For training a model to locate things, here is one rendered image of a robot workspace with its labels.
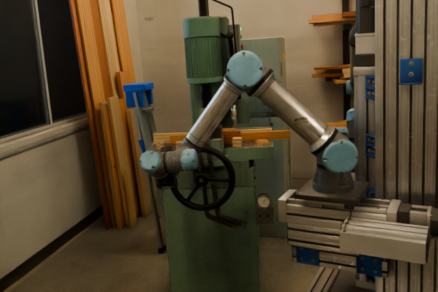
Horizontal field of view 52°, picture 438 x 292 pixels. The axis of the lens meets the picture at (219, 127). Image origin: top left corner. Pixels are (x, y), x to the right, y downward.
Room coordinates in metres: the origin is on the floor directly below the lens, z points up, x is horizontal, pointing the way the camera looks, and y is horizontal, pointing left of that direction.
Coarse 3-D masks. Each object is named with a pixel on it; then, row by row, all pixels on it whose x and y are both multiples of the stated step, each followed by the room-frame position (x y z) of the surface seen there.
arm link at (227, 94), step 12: (228, 84) 1.60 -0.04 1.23; (216, 96) 1.62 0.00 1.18; (228, 96) 1.60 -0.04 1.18; (216, 108) 1.61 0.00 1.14; (228, 108) 1.62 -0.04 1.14; (204, 120) 1.62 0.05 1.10; (216, 120) 1.62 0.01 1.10; (192, 132) 1.63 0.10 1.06; (204, 132) 1.62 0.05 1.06; (180, 144) 1.69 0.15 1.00; (192, 144) 1.62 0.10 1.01; (204, 144) 1.65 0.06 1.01
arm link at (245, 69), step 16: (240, 64) 1.44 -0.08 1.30; (256, 64) 1.43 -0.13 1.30; (240, 80) 1.44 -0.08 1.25; (256, 80) 1.43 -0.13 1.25; (272, 80) 1.46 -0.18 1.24; (256, 96) 1.48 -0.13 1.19; (272, 96) 1.45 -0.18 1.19; (288, 96) 1.46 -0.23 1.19; (288, 112) 1.45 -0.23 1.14; (304, 112) 1.45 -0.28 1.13; (304, 128) 1.44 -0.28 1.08; (320, 128) 1.44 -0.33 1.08; (320, 144) 1.42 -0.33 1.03; (336, 144) 1.40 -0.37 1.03; (352, 144) 1.41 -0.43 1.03; (320, 160) 1.46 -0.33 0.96; (336, 160) 1.41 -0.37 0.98; (352, 160) 1.40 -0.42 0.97
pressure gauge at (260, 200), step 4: (260, 196) 1.95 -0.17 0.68; (264, 196) 1.95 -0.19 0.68; (268, 196) 1.95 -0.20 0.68; (260, 200) 1.95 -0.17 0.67; (264, 200) 1.95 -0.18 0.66; (268, 200) 1.95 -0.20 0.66; (260, 204) 1.95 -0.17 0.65; (264, 204) 1.95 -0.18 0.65; (268, 204) 1.95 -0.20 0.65; (264, 208) 1.97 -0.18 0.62
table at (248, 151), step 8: (168, 144) 2.20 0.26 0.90; (248, 144) 2.08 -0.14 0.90; (272, 144) 2.05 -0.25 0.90; (224, 152) 2.03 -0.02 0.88; (232, 152) 2.02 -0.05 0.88; (240, 152) 2.02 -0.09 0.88; (248, 152) 2.02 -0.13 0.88; (256, 152) 2.01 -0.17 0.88; (264, 152) 2.01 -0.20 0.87; (272, 152) 2.01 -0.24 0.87; (216, 160) 1.94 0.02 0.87
